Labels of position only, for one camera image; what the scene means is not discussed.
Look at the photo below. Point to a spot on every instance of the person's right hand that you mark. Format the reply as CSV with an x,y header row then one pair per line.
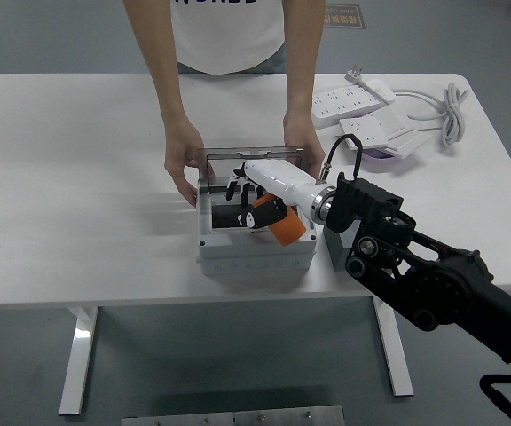
x,y
182,153

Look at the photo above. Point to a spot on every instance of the person's left hand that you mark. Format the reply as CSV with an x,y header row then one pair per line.
x,y
304,135

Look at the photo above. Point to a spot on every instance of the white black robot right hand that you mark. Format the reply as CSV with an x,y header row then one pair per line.
x,y
282,179

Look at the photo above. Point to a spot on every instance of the clear lid with grey frame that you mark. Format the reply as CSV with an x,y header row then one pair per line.
x,y
220,166

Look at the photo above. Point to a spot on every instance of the orange cylindrical battery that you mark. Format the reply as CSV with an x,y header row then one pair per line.
x,y
291,228

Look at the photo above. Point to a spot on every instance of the grey electrical enclosure box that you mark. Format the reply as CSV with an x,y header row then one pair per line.
x,y
255,257

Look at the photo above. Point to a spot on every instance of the person's right forearm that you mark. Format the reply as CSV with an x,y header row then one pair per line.
x,y
162,66

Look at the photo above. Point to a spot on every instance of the person's left forearm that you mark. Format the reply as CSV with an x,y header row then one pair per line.
x,y
302,57

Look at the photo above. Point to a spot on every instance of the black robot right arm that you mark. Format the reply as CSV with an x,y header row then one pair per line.
x,y
437,279

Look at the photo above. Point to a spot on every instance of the large white power strip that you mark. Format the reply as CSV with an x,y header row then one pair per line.
x,y
348,102

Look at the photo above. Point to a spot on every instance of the small white power strip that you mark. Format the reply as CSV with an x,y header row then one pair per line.
x,y
375,126

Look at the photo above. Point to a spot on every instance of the white plug with prongs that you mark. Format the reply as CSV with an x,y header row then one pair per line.
x,y
377,89

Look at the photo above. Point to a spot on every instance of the grey block with round hole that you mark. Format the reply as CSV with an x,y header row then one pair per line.
x,y
337,250

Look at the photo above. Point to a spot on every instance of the person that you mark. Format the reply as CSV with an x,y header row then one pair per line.
x,y
229,35

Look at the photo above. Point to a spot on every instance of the brown floor sign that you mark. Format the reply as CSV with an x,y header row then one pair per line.
x,y
348,17

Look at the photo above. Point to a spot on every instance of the white table leg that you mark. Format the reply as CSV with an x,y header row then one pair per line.
x,y
78,359
395,355

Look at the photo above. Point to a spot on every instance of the grey metal plate with screws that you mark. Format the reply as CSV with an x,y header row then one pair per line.
x,y
233,417

